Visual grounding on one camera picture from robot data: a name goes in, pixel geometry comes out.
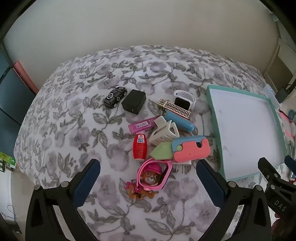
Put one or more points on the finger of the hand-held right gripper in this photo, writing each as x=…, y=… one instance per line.
x=291, y=163
x=268, y=170

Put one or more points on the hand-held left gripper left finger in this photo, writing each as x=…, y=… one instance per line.
x=89, y=178

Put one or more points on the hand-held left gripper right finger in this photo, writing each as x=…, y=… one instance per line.
x=209, y=183

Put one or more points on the white charger plug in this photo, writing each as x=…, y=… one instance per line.
x=183, y=165

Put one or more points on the pastel toy knife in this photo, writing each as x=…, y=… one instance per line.
x=187, y=149

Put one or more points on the teal rimmed white tray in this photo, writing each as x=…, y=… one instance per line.
x=247, y=132

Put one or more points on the red small bottle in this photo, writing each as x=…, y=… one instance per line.
x=140, y=147

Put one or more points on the pink helmet dog figure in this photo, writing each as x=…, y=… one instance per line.
x=149, y=178

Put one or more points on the white hair claw clip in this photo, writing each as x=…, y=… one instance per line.
x=161, y=134

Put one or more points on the black gold patterned box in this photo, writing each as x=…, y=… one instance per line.
x=172, y=107

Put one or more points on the black toy car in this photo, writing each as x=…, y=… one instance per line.
x=115, y=96

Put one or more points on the white smartwatch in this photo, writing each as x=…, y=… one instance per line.
x=185, y=98

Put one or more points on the black charger plug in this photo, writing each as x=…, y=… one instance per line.
x=134, y=102

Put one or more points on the pink white crochet cloth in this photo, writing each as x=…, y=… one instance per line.
x=290, y=131

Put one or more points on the round teal badge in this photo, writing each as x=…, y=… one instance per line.
x=292, y=115

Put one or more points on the blue oblong case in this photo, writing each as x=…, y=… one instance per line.
x=182, y=121

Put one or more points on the dark grey power adapter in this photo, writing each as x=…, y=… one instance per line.
x=281, y=95

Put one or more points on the white power strip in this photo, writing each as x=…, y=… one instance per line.
x=272, y=96

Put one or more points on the magenta pencil lead case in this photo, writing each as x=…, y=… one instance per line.
x=141, y=126

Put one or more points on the green box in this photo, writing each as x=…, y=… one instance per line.
x=7, y=161

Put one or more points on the dark cabinet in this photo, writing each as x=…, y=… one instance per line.
x=11, y=102

